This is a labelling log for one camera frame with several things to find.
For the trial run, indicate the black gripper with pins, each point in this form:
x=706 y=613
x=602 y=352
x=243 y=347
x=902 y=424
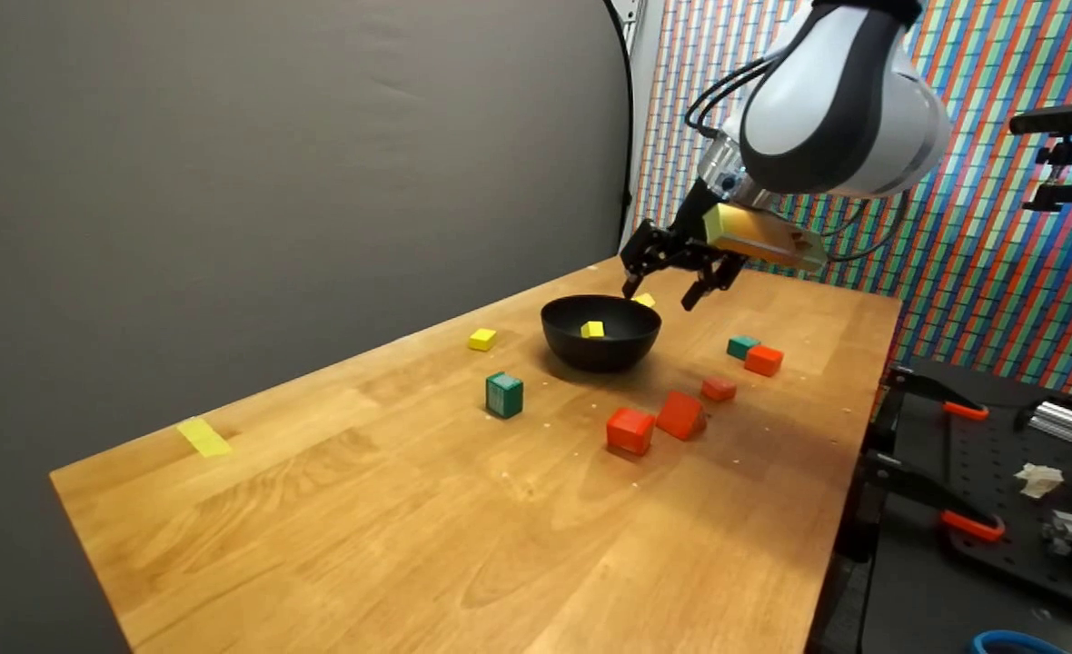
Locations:
x=692 y=224

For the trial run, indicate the teal wooden block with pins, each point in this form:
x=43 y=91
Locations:
x=742 y=347

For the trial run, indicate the orange-red notched block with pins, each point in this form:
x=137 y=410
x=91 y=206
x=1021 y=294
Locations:
x=764 y=361

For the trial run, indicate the red wooden block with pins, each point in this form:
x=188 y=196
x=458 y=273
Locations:
x=716 y=391

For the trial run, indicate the red hexagonal block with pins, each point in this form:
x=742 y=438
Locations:
x=682 y=415

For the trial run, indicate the orange-red wooden cube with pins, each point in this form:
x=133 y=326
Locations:
x=630 y=433

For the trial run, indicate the yellow pentagon block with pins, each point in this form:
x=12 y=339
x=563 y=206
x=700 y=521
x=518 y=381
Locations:
x=480 y=339

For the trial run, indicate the green wooden cube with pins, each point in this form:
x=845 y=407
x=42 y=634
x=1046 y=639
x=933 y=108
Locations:
x=501 y=392

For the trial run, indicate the black bowl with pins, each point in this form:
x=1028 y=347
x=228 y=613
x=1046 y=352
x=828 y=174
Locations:
x=602 y=352

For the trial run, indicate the small yellow cube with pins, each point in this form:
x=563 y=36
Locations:
x=643 y=299

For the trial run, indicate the pale yellow cube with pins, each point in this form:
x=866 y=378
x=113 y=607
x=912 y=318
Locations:
x=592 y=328

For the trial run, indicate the black pegboard bench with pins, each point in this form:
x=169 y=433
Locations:
x=982 y=477

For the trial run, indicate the white flat bar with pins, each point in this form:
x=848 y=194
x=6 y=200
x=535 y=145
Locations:
x=1066 y=424

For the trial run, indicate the white crumpled paper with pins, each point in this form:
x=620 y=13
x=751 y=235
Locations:
x=1040 y=482

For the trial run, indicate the grey fabric backdrop panel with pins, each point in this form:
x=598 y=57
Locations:
x=255 y=156

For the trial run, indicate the yellow tape strip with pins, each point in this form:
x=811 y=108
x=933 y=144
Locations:
x=206 y=438

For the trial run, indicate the tan wrist camera box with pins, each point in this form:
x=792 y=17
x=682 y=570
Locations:
x=752 y=229

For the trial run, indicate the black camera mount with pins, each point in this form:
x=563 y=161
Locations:
x=1061 y=120

